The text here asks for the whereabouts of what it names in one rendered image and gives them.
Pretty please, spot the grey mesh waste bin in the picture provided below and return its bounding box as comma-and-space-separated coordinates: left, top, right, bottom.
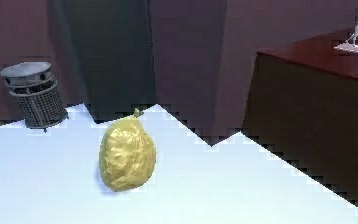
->
0, 61, 70, 131

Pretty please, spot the dark grey door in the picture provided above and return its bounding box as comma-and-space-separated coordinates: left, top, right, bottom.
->
50, 0, 157, 123

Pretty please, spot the yellow lumpy apple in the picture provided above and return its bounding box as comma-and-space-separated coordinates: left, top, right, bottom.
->
98, 107, 157, 193

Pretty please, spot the white figurine statue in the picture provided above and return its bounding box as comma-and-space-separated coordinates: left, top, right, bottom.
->
333, 7, 358, 54

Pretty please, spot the dark red wooden cabinet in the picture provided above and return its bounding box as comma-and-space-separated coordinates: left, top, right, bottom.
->
241, 27, 358, 214

